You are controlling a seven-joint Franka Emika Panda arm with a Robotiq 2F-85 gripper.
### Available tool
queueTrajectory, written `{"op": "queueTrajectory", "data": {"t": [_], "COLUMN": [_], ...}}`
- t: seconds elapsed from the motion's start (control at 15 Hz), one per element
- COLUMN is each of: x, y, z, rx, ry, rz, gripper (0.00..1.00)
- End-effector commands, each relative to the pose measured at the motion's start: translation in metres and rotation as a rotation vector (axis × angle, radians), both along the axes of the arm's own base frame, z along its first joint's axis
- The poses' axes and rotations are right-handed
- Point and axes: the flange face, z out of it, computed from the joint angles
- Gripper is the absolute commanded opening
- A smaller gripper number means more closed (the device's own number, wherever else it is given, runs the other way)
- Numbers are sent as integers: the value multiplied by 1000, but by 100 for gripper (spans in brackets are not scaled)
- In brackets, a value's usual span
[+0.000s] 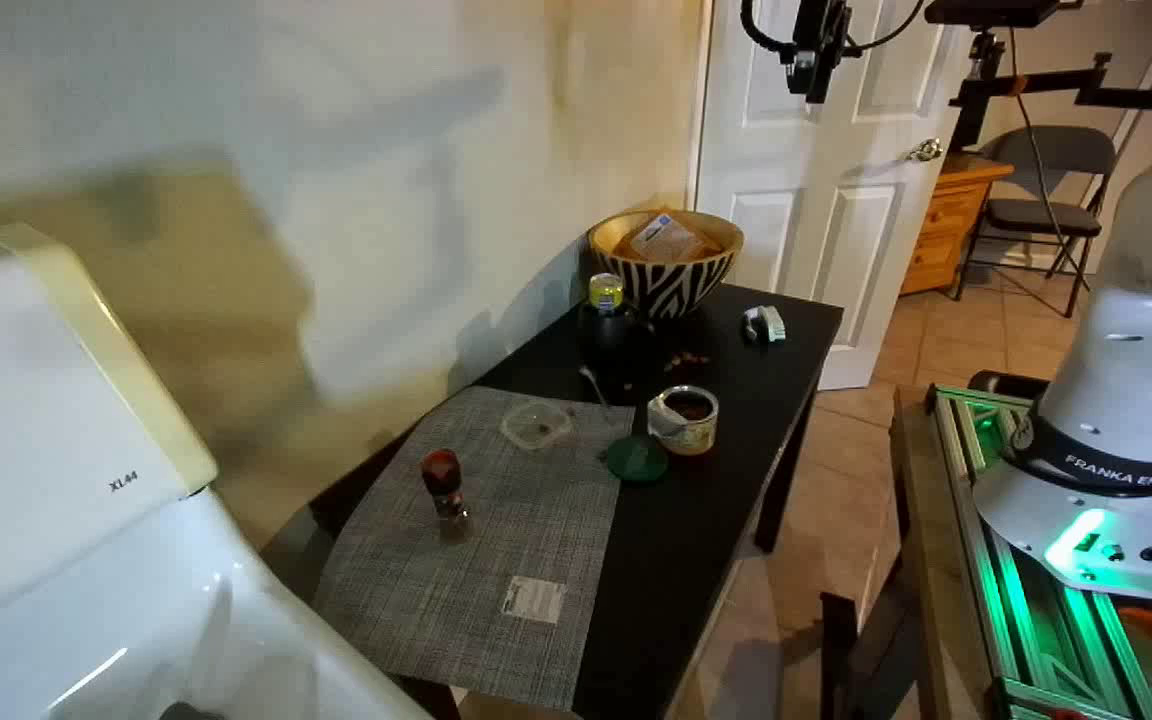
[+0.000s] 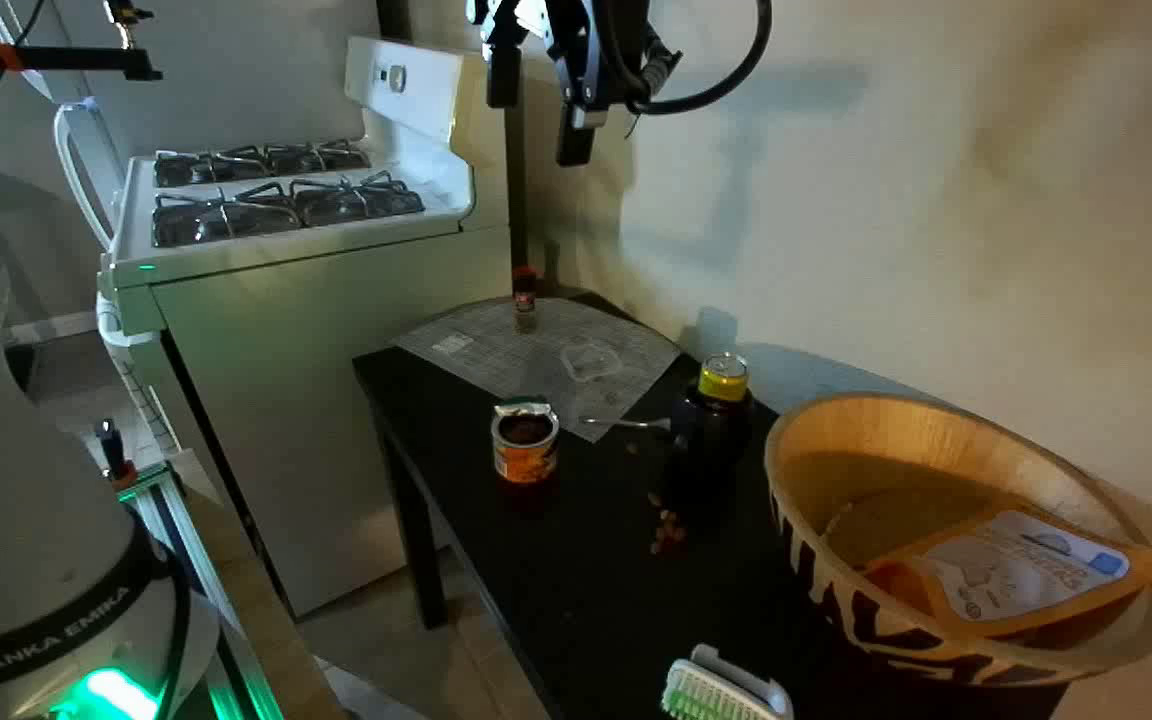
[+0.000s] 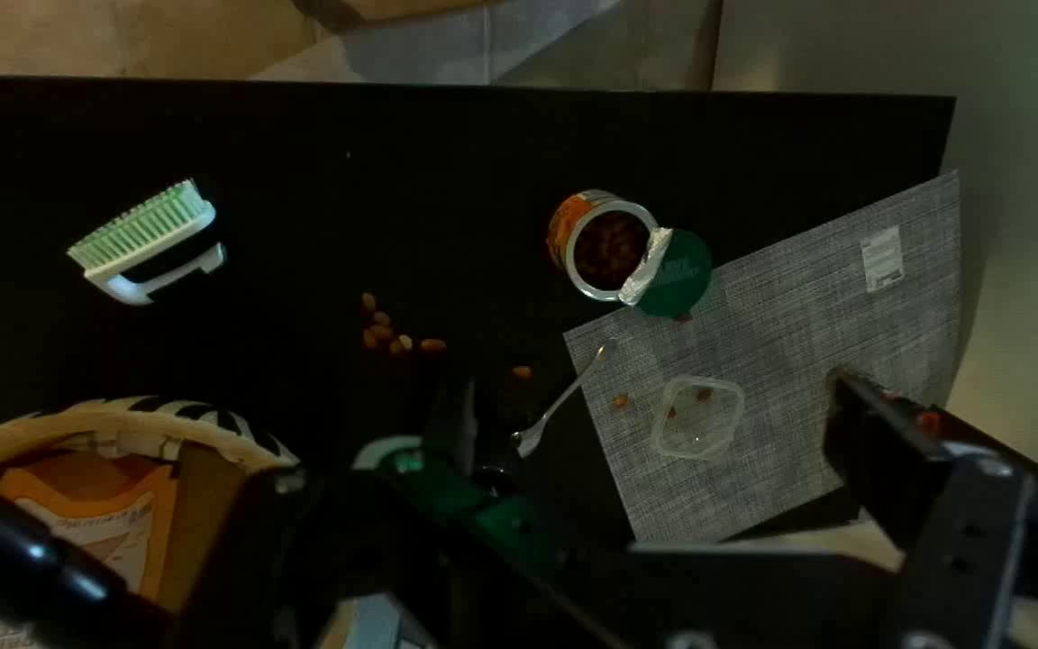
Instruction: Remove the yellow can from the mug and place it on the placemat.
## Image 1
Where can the white scrub brush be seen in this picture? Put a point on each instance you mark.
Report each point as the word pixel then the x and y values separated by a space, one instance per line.
pixel 766 327

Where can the brass door knob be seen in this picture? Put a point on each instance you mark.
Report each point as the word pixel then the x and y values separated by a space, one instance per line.
pixel 925 149

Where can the yellow can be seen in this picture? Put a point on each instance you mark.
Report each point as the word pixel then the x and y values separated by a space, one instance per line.
pixel 605 289

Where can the wooden cabinet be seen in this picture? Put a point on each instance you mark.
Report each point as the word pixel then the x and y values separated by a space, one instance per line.
pixel 949 222

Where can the white panel door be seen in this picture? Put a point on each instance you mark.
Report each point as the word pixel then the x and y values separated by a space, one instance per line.
pixel 818 200

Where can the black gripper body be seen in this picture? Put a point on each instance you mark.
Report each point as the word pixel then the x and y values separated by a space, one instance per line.
pixel 818 38

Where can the white gas stove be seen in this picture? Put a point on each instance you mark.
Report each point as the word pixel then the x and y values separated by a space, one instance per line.
pixel 83 532

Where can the black table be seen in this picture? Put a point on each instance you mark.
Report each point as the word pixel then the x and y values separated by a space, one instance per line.
pixel 711 532

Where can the metal spoon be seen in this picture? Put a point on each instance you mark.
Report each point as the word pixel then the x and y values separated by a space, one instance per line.
pixel 595 385

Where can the white placemat label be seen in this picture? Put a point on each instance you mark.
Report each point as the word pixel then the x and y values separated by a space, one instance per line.
pixel 533 596

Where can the orange and white food packet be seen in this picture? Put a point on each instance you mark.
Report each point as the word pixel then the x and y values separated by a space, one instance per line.
pixel 663 239

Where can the zebra pattern bowl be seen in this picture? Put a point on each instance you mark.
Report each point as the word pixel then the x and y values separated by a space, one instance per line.
pixel 664 261

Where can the red top pepper grinder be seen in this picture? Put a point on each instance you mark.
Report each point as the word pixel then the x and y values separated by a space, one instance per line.
pixel 445 494

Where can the grey folding chair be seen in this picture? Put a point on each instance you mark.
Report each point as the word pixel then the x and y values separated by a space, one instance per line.
pixel 1050 200

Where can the grey woven placemat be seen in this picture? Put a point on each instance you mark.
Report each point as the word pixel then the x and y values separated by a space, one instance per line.
pixel 482 547

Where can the black camera boom stand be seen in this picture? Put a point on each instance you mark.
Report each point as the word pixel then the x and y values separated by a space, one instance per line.
pixel 1068 87

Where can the clear plastic lid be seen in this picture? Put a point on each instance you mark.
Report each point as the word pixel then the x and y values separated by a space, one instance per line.
pixel 533 424

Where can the robot mounting table frame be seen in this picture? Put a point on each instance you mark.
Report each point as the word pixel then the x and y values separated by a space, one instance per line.
pixel 1003 584

